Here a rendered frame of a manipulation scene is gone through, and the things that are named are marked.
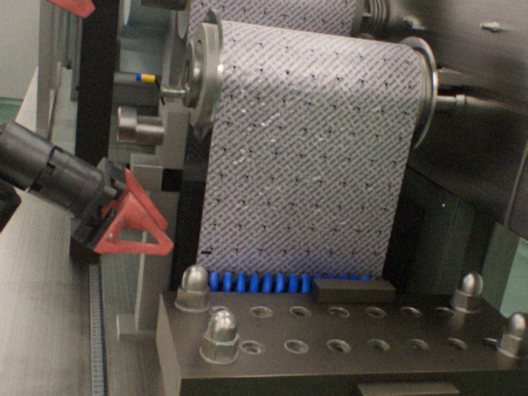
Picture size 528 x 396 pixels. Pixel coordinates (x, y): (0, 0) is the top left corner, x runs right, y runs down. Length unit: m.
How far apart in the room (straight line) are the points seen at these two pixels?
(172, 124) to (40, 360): 0.32
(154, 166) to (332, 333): 0.28
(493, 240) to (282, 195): 0.43
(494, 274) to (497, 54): 0.41
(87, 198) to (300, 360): 0.26
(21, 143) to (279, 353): 0.32
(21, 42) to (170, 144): 5.55
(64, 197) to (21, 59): 5.66
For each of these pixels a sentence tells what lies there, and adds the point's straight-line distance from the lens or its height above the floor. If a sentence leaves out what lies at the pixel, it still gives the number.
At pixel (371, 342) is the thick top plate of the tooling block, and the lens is 0.69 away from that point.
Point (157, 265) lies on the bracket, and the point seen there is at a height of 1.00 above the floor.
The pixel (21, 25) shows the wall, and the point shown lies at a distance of 6.28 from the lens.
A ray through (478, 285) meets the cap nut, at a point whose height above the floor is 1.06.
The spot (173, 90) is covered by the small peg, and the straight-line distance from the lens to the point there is 0.74.
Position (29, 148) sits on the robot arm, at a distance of 0.67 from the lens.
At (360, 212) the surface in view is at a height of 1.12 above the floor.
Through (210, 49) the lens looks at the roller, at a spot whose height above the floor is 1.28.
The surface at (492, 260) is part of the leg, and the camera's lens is 1.08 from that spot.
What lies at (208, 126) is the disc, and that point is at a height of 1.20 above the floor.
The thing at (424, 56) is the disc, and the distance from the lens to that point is 0.80.
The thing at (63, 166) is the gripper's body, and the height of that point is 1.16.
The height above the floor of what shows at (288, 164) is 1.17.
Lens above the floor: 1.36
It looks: 18 degrees down
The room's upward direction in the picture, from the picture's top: 9 degrees clockwise
